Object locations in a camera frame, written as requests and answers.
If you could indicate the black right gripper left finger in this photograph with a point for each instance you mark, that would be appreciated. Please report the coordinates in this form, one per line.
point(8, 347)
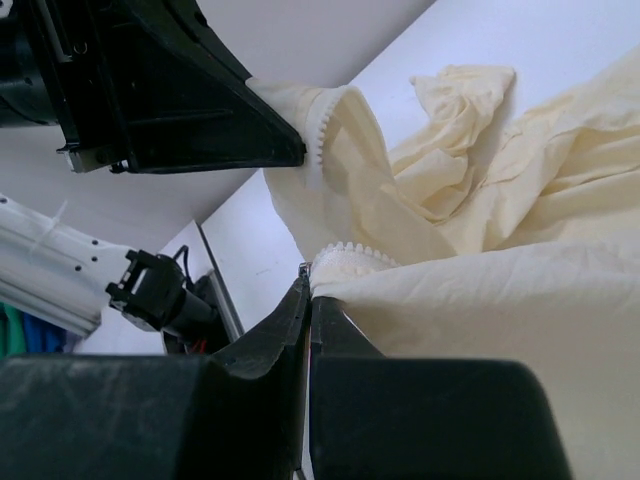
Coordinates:
point(234, 414)

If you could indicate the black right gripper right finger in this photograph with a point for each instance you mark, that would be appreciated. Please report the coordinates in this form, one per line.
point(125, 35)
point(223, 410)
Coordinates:
point(376, 417)

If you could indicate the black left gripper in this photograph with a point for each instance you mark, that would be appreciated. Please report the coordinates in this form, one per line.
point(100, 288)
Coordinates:
point(140, 87)

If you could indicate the cream yellow jacket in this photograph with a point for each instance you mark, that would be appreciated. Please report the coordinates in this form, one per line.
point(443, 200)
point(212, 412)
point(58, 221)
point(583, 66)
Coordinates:
point(534, 257)

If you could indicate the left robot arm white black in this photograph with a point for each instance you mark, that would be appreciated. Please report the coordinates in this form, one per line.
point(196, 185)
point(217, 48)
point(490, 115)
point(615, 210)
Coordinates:
point(67, 277)

